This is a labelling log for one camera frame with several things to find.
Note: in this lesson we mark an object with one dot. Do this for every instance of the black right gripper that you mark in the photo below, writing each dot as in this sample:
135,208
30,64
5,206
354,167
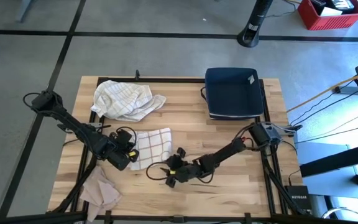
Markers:
185,171

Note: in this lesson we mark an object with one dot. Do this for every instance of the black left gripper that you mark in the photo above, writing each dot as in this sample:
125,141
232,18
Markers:
120,158

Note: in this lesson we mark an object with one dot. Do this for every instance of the white towel wide brown checks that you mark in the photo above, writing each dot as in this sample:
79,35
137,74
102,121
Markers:
152,146

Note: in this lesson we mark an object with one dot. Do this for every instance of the plain beige towel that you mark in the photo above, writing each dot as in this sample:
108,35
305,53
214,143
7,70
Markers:
99,193

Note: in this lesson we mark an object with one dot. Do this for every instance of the cream towel thin grey plaid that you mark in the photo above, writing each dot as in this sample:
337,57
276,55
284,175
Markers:
123,99

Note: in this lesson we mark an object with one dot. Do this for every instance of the navy blue fabric basket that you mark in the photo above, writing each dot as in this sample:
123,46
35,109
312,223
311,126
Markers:
233,93

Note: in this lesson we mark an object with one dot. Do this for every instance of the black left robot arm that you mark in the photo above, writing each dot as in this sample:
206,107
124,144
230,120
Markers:
73,124

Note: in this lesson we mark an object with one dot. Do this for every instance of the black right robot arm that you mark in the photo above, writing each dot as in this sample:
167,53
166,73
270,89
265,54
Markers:
225,152

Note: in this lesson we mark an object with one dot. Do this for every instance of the black metal beam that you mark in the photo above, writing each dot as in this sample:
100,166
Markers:
337,160

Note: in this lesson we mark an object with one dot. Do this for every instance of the grey metal leg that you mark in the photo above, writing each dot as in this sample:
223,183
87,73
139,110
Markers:
25,11

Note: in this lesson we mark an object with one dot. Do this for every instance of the grey power brick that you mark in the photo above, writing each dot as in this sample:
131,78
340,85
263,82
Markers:
348,90

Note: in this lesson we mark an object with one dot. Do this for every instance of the red plastic crate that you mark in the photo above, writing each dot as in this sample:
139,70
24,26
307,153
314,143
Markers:
331,22

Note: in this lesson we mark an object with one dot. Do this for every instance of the white box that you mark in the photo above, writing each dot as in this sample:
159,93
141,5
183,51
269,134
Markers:
330,12

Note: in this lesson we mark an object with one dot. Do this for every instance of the black device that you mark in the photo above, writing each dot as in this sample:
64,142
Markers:
337,3

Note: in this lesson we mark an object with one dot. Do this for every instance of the black aluminium table frame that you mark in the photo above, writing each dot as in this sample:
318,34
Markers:
166,80

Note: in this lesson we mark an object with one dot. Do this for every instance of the black network switch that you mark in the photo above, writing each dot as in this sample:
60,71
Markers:
297,199

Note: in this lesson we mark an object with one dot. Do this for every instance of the black pedestal stand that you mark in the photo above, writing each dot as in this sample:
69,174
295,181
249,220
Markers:
250,34

